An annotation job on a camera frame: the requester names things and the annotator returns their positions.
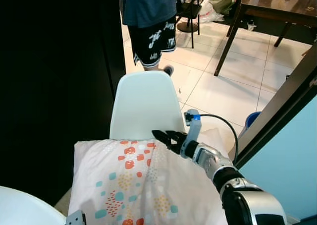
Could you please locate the black metal chair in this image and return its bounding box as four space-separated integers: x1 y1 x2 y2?
176 0 207 50

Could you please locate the light blue door dark frame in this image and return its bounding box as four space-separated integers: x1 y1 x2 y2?
232 42 317 222

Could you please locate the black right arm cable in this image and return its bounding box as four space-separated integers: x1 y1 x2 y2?
200 114 239 162

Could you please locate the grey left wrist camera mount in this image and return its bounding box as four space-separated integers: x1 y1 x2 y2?
65 210 86 225

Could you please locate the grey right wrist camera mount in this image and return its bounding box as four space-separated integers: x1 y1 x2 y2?
184 110 202 159

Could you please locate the white plastic shell chair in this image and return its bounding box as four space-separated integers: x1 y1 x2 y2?
109 70 187 140

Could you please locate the person in black shorts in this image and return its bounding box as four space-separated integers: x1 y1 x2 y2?
121 0 178 77

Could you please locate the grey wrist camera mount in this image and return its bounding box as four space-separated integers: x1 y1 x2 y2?
65 210 86 225
184 110 202 159

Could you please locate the white pillow with coloured dots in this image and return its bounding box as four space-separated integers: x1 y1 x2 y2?
68 127 239 225

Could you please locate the dark wooden table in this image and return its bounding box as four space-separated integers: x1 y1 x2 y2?
214 0 317 77

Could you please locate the white round plastic seat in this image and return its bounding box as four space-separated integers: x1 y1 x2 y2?
0 185 67 225

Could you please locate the white plastic bag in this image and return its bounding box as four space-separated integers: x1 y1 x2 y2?
197 0 224 23

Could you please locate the blue bucket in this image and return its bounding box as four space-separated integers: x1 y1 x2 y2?
244 111 262 129

